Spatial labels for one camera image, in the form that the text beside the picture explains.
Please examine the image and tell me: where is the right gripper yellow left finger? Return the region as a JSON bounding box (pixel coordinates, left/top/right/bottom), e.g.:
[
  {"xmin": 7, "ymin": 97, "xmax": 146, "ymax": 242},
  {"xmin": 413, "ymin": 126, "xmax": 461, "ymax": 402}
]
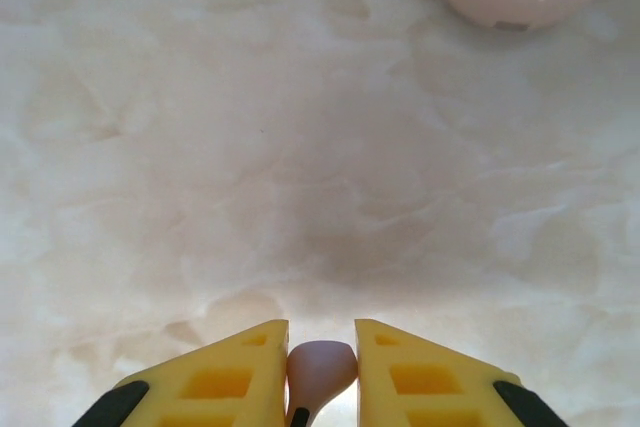
[{"xmin": 74, "ymin": 318, "xmax": 292, "ymax": 427}]

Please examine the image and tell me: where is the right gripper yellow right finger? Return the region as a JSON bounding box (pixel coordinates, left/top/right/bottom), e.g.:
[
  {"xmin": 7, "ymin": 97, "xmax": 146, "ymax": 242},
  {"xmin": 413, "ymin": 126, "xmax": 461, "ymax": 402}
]
[{"xmin": 353, "ymin": 317, "xmax": 569, "ymax": 427}]

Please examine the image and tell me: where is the purple wireless earbud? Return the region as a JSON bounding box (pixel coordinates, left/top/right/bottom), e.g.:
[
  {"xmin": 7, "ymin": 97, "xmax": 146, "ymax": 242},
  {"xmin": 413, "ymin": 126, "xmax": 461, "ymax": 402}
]
[{"xmin": 285, "ymin": 340, "xmax": 360, "ymax": 427}]

